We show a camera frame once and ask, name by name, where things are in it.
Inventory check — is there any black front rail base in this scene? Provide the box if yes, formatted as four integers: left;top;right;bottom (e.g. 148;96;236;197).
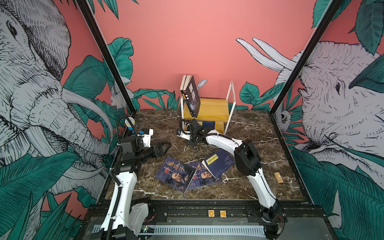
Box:
83;197;328;224

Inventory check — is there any white slotted cable duct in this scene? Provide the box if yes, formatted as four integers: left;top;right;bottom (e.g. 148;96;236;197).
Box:
139;225;266;238

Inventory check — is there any small wooden block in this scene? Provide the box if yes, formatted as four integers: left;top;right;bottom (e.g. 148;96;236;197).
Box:
274;172;284;184

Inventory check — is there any black wolf cover book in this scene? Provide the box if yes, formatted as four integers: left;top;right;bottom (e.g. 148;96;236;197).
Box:
181;76;201;118

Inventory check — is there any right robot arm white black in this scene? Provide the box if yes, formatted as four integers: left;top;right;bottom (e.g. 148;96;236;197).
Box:
178;119;287;240

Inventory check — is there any left black frame post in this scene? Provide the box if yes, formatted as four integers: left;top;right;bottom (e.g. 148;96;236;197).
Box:
76;0;136;116

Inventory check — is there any navy book yellow label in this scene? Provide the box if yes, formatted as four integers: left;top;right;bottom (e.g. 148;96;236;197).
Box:
200;121;216;131

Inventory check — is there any dark brown leaning book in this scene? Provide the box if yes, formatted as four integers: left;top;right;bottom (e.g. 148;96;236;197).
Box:
180;75;193;92

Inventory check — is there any illustrated magazine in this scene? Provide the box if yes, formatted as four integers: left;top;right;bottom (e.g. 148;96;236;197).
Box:
155;156;196;194
188;163;223;190

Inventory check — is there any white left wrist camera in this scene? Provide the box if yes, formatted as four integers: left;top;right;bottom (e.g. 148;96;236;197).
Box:
139;129;154;148

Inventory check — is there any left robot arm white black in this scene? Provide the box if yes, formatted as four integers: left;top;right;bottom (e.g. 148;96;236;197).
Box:
90;134;172;240

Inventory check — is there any right black frame post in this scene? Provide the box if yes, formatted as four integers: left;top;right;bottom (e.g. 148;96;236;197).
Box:
269;0;343;115

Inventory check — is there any black frame post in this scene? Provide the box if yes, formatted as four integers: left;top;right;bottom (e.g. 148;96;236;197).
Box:
76;0;136;116
269;0;343;115

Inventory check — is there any wooden white-framed book shelf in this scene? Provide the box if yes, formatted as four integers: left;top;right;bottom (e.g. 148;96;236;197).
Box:
196;81;236;135

